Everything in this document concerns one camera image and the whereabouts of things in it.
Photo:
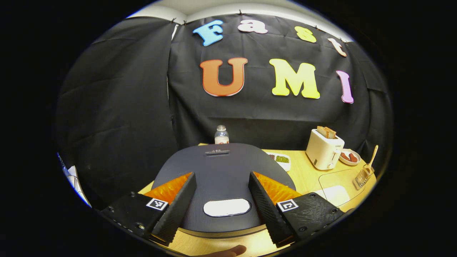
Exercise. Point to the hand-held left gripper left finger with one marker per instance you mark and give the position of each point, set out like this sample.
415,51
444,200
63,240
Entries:
176,210

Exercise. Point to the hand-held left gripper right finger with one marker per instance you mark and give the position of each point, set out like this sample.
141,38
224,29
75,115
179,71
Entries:
266,207

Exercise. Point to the grey rice cooker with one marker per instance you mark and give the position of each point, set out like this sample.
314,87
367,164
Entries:
221,171

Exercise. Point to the white divided condiment dish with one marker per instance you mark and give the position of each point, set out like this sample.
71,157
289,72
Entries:
282,159

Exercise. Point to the white toaster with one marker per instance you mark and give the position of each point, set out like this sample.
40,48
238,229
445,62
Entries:
323,153

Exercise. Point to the clear glass tray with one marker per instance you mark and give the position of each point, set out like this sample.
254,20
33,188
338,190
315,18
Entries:
339,176

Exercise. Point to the small clear bottle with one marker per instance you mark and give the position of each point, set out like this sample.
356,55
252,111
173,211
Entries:
221,135

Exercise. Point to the white round plate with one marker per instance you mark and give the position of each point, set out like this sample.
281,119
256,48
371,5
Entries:
348,163

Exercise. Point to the toast slice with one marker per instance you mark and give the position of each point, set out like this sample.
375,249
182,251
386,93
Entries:
321,131
331,134

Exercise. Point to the brown meat piece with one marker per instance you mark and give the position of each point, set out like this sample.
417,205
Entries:
345,156
353,157

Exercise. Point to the black backdrop cloth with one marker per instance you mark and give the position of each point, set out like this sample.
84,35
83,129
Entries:
125,107

